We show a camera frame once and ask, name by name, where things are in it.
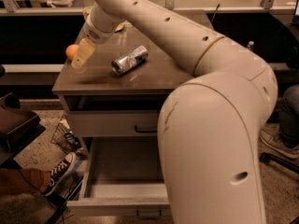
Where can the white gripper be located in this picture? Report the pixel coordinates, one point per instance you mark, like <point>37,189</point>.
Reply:
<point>95,34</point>

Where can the orange fruit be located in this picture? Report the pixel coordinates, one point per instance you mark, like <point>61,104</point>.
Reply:
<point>71,51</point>

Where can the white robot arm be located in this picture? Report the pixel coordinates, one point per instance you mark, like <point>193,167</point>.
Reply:
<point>208,127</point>

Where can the grey drawer cabinet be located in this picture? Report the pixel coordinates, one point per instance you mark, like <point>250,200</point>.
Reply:
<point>95,86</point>

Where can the open bottom drawer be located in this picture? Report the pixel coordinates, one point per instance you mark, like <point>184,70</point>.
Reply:
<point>122,177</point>

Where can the green chip bag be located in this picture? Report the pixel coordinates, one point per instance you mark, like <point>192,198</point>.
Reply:
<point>86,11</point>

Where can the silver drink can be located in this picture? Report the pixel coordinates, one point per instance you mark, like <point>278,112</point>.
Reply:
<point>130,60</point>

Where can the dark brown chair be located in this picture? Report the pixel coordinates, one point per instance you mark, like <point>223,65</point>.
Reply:
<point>18,129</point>

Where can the black and white sneaker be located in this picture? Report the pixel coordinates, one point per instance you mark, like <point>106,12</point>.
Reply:
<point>60,171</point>

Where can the brown trouser leg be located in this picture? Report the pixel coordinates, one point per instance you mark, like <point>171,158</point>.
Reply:
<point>23,181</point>

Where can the clear water bottle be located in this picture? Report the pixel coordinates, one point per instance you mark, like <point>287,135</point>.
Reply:
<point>250,46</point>

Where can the grey sneaker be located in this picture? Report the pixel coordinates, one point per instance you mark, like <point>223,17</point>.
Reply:
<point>274,141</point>

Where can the black chair leg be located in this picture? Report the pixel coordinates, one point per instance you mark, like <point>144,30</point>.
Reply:
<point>267,157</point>

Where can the wire basket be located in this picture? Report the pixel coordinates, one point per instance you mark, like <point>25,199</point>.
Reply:
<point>64,138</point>

